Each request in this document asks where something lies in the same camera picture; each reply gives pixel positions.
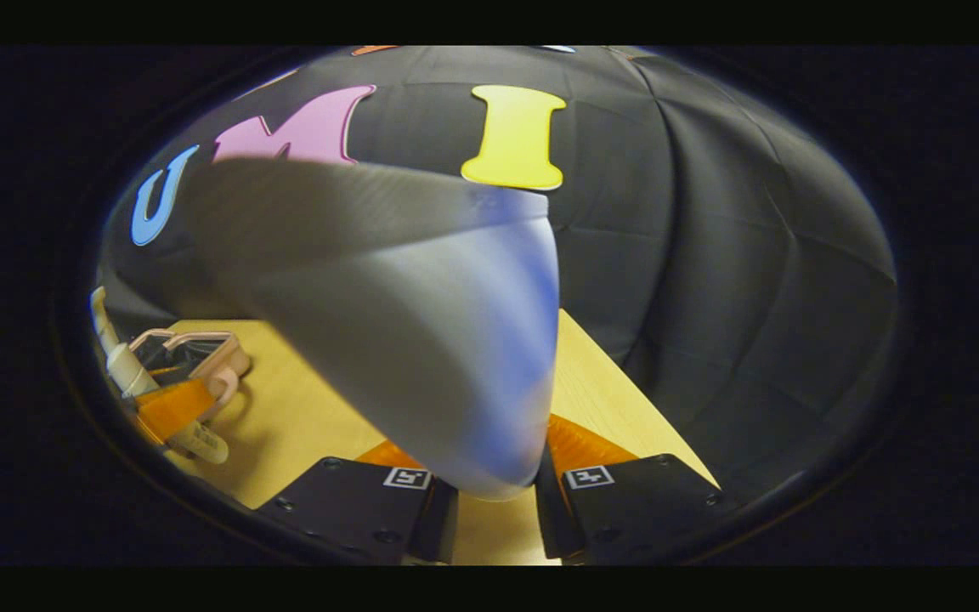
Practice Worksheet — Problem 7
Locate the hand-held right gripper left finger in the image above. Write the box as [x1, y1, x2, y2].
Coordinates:
[256, 438, 460, 566]

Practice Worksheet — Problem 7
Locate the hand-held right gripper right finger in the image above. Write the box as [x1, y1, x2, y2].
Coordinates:
[535, 414, 741, 566]

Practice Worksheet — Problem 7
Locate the white pump bottle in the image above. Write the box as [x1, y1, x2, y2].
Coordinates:
[88, 285, 229, 466]

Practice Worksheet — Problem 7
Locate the pink suitcase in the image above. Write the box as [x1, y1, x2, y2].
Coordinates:
[128, 327, 252, 422]

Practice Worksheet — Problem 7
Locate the black backdrop cloth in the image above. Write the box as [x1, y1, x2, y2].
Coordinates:
[99, 45, 898, 502]

